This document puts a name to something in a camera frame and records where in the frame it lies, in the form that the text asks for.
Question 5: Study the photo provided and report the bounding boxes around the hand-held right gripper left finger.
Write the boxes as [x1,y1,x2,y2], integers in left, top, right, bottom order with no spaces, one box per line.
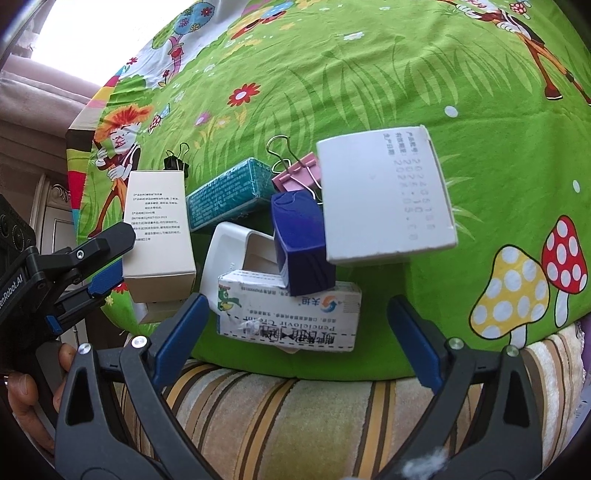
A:
[53,292,222,480]

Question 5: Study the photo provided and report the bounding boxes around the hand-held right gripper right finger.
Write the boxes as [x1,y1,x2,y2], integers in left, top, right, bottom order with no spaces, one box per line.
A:
[374,296,543,480]

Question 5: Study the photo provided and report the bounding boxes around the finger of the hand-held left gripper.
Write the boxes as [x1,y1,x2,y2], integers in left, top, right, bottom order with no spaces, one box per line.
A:
[32,223,137,298]
[44,293,100,335]

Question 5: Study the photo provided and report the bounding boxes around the small white cardboard box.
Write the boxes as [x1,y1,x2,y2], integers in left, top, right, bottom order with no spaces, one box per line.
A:
[135,298,188,325]

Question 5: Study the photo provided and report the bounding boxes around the tall white box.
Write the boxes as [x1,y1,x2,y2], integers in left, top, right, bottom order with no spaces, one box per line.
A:
[122,171,197,296]

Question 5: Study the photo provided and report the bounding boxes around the white tray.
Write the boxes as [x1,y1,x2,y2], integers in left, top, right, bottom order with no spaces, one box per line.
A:
[199,222,280,317]

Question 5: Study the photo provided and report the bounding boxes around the white box with green cartoon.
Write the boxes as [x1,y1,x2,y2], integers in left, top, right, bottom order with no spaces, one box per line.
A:
[217,270,362,355]

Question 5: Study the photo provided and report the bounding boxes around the dark blue box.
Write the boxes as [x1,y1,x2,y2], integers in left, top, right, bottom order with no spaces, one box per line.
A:
[271,191,337,297]

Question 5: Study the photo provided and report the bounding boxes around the pink binder clip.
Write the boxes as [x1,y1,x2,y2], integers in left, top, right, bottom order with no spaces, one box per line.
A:
[266,136,325,206]

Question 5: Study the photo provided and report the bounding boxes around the person's left hand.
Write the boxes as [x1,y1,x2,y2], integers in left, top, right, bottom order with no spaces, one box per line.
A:
[7,343,77,420]

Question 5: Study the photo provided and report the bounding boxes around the white dresser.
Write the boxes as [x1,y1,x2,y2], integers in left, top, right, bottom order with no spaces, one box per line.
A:
[32,173,88,259]

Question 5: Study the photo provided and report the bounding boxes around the striped plush blanket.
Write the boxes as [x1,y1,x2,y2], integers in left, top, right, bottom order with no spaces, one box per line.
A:
[111,323,591,480]

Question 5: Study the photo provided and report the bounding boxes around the black binder clip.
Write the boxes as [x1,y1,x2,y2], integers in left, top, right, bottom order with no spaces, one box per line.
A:
[164,143,191,180]

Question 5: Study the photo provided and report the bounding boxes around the teal box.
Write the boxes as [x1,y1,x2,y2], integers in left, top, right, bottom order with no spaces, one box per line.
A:
[186,157,274,232]

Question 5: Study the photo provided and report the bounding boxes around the pink curtain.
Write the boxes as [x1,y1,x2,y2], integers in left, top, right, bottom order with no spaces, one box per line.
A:
[0,65,109,139]

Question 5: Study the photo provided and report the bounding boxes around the green cartoon printed blanket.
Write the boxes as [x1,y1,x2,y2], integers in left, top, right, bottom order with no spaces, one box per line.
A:
[65,0,591,379]

